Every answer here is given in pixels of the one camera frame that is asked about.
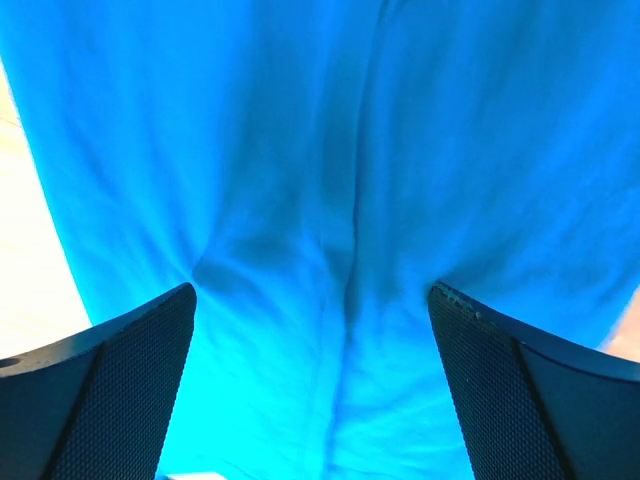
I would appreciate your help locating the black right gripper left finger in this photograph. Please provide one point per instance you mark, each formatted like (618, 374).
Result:
(97, 404)

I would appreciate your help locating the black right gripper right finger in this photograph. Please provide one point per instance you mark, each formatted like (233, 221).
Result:
(532, 405)

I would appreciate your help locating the blue t shirt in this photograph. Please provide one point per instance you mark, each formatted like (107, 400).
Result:
(313, 168)

